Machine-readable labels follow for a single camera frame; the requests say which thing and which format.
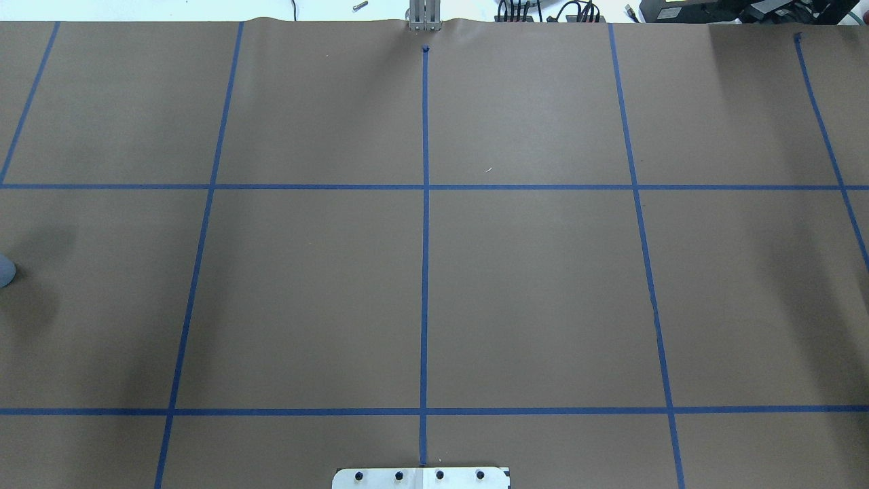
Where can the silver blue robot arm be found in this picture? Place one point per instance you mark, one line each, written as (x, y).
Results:
(8, 271)

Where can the black equipment box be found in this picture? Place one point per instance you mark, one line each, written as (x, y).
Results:
(746, 12)

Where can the aluminium frame post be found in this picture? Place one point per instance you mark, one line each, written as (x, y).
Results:
(424, 16)

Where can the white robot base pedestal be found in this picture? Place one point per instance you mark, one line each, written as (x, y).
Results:
(422, 477)

